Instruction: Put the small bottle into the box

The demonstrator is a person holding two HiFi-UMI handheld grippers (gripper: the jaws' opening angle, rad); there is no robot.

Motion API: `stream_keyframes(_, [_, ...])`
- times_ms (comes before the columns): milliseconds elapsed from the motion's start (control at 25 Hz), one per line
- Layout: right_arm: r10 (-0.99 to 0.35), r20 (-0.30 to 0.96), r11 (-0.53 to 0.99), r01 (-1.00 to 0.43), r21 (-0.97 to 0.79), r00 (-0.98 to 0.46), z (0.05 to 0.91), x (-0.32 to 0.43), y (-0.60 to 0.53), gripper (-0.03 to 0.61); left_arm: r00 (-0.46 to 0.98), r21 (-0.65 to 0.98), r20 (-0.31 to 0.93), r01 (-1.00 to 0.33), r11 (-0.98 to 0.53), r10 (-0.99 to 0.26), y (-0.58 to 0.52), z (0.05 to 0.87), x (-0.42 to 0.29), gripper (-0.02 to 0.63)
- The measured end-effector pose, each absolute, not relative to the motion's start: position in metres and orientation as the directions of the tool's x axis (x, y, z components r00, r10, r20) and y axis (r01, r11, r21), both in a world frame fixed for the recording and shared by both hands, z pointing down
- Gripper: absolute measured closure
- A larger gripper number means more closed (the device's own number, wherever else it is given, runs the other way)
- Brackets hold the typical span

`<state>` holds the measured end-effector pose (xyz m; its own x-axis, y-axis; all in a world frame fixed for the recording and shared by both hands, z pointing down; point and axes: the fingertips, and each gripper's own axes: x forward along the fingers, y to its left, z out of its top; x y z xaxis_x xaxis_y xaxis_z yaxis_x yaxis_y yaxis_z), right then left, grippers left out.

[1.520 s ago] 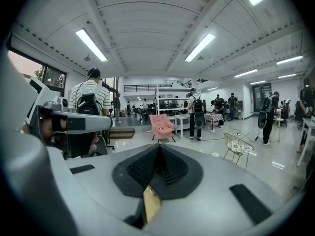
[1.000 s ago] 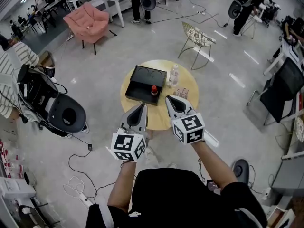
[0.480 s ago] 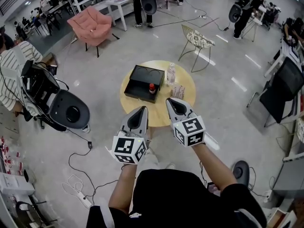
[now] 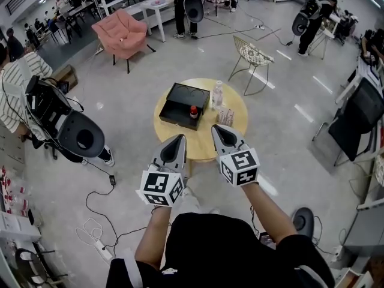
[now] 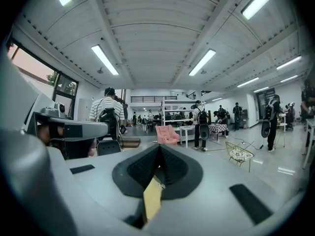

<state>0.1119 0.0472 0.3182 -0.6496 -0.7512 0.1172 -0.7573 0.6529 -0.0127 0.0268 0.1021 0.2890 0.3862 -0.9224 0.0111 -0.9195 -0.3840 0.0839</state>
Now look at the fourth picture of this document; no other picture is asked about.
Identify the person's black shirt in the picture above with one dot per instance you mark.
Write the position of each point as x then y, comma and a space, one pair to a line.
225, 250

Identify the black folding chair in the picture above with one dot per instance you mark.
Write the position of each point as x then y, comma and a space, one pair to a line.
360, 112

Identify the white rectangular table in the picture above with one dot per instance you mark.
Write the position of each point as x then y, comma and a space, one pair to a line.
156, 7

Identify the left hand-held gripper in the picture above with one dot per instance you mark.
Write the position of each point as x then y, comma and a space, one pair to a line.
156, 184

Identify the grey cabinet desk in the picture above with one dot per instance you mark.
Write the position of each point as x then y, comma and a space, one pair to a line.
363, 232

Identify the small white power strip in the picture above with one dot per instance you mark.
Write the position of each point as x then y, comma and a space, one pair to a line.
259, 27

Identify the person's light trousers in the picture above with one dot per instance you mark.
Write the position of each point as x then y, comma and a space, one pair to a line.
192, 201

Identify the cardboard box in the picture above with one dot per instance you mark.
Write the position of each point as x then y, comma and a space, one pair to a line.
67, 76

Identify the pink plate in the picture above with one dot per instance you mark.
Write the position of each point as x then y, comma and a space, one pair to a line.
158, 2

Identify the black metal stool chair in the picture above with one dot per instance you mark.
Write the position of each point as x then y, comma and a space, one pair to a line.
33, 265

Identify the black box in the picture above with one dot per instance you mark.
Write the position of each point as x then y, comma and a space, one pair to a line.
186, 96

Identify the black backpack rig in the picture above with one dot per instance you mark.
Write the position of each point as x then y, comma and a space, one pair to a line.
48, 106

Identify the person's left forearm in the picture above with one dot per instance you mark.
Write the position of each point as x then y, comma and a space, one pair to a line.
153, 235

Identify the black office chair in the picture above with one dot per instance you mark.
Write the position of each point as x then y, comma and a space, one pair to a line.
45, 144

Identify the black power adapter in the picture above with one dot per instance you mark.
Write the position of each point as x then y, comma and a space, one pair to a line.
112, 181

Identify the black phone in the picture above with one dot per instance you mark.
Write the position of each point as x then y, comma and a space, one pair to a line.
267, 240

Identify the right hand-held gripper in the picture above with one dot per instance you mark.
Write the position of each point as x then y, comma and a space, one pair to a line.
240, 166

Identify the pink armchair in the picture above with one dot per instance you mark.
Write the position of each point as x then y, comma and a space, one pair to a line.
120, 31

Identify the round wooden table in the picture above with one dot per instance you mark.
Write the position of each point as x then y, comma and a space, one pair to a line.
198, 142

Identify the group of red-labelled bottles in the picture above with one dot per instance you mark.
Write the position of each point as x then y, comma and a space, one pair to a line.
12, 196

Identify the small red-capped bottle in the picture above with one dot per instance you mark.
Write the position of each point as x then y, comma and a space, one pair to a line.
194, 111

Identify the person's right forearm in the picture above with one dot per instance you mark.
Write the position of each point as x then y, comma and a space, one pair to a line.
267, 211

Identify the grey seat-shaped device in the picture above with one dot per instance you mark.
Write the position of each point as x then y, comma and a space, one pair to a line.
303, 220
194, 9
81, 133
300, 24

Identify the clear plastic water bottle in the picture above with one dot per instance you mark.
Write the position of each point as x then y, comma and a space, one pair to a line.
218, 96

